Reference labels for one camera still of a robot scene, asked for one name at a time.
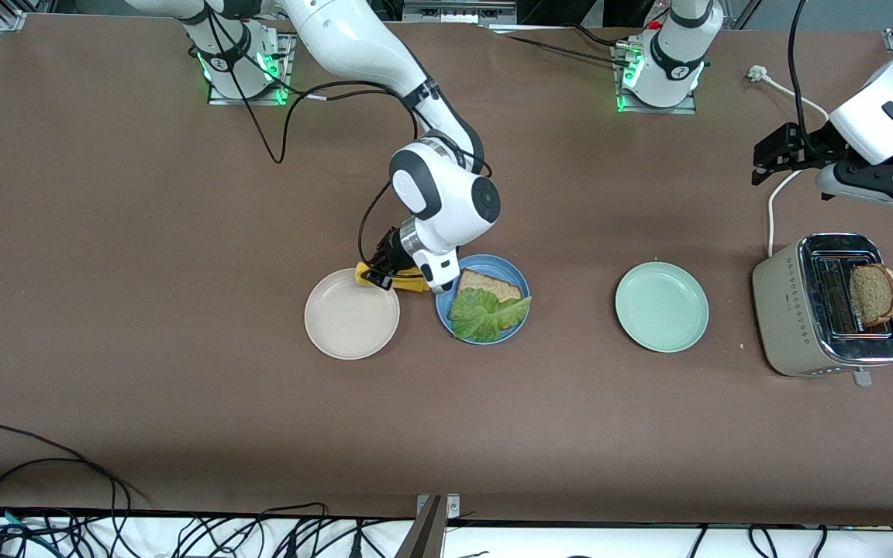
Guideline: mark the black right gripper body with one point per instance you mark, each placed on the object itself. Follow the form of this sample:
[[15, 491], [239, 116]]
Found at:
[[394, 251]]

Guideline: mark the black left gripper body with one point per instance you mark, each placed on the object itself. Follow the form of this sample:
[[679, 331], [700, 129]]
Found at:
[[813, 142]]

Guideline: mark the yellow squeeze bottle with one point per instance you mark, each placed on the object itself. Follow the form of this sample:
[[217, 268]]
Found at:
[[414, 283]]

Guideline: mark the green lettuce leaf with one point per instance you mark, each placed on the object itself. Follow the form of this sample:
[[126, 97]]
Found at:
[[485, 318]]

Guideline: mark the brown bread slice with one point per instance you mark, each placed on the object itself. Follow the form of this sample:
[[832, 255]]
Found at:
[[877, 294], [493, 284]]

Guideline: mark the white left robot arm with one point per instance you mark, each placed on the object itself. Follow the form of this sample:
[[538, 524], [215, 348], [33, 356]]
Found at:
[[679, 54]]

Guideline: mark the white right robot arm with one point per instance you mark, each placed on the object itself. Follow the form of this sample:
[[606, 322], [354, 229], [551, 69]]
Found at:
[[446, 194]]

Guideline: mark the beige round plate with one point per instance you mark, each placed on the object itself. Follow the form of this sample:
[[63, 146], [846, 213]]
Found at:
[[352, 322]]

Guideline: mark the blue round plate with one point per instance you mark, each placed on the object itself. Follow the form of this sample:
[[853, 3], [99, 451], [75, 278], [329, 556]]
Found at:
[[512, 279]]

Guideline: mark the green round plate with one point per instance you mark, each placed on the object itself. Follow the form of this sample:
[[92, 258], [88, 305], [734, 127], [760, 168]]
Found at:
[[662, 307]]

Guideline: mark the beige chrome toaster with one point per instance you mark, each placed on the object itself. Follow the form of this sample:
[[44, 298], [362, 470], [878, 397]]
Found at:
[[784, 310]]

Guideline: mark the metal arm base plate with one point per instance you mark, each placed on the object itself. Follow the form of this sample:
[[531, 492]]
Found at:
[[222, 101], [652, 111]]

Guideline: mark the grey metal bracket plate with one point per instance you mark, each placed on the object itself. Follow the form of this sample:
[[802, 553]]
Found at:
[[453, 508]]

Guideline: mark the grey metal rail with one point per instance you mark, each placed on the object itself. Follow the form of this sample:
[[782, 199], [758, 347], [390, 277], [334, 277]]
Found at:
[[454, 9]]

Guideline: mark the grey metal post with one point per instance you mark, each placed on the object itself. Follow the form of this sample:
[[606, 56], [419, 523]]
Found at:
[[425, 535]]

